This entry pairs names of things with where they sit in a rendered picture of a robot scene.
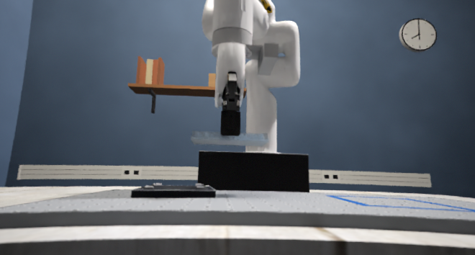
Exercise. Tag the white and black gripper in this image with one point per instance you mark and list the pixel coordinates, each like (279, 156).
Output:
(230, 65)

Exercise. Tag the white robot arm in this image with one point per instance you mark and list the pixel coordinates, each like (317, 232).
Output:
(247, 22)

